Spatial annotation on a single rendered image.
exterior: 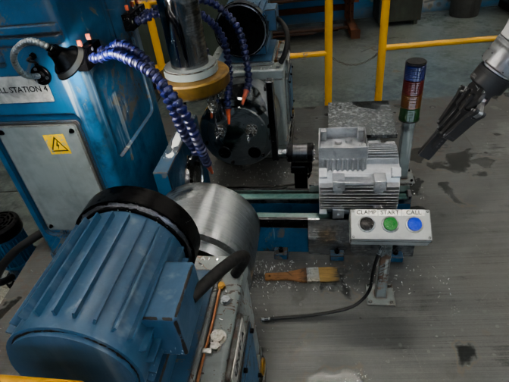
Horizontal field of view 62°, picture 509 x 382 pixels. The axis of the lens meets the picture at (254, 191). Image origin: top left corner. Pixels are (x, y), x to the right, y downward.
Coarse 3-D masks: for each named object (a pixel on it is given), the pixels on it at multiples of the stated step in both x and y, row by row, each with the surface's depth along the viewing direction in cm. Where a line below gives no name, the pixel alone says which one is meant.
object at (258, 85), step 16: (240, 80) 138; (256, 80) 139; (240, 96) 128; (256, 96) 131; (208, 112) 131; (224, 112) 131; (240, 112) 130; (256, 112) 130; (208, 128) 135; (224, 128) 133; (240, 128) 133; (256, 128) 131; (208, 144) 139; (224, 144) 138; (240, 144) 137; (256, 144) 136; (224, 160) 142; (240, 160) 141; (256, 160) 140
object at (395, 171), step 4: (320, 168) 106; (324, 168) 106; (392, 168) 104; (396, 168) 103; (400, 168) 103; (320, 172) 106; (324, 172) 106; (392, 172) 103; (396, 172) 103; (400, 172) 103; (320, 176) 106; (324, 176) 106; (392, 176) 103; (396, 176) 103; (400, 176) 103; (320, 212) 113; (324, 212) 113
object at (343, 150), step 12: (324, 132) 110; (336, 132) 112; (348, 132) 111; (360, 132) 109; (324, 144) 105; (336, 144) 108; (348, 144) 107; (360, 144) 104; (324, 156) 106; (336, 156) 105; (348, 156) 105; (360, 156) 104; (336, 168) 107; (348, 168) 107; (360, 168) 106
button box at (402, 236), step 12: (360, 216) 93; (372, 216) 93; (384, 216) 92; (396, 216) 92; (408, 216) 92; (420, 216) 91; (360, 228) 92; (372, 228) 92; (384, 228) 91; (396, 228) 91; (408, 228) 90; (360, 240) 92; (372, 240) 92; (384, 240) 91; (396, 240) 91; (408, 240) 90; (420, 240) 90
